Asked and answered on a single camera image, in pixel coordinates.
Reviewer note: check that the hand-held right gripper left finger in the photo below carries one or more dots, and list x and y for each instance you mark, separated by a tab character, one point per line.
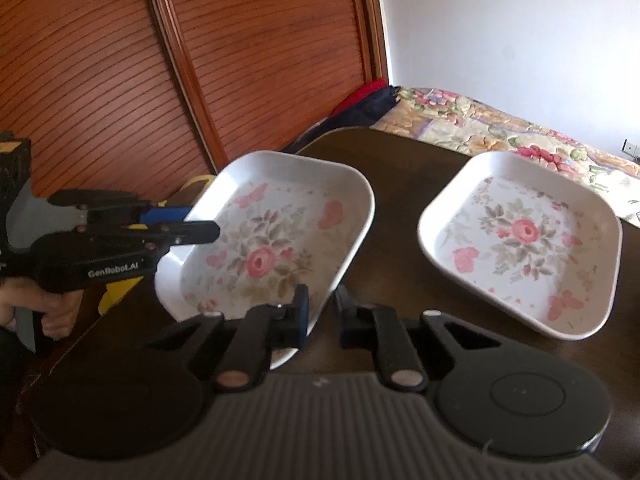
300	317

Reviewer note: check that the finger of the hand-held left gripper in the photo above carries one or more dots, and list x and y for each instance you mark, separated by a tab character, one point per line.
192	232
100	199

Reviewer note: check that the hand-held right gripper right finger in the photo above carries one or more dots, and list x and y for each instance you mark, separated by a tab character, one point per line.
344	322

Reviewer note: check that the white floral rectangular plate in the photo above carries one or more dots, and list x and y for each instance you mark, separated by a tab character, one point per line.
272	240
520	240

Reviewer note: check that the person's left hand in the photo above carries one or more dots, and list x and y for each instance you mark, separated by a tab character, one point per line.
62	312

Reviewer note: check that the yellow plastic object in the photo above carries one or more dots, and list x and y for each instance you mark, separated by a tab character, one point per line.
194	186

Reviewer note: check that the wooden louvered wardrobe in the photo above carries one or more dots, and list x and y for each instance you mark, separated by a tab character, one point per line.
90	70

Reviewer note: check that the navy cloth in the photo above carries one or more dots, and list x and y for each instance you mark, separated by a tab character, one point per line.
360	115

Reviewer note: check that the red cloth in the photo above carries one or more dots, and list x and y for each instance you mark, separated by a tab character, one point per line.
362	95

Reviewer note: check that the floral blanket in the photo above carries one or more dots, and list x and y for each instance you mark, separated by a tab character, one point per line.
450	110

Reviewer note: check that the white wall socket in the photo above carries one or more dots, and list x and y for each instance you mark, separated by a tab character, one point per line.
631	148

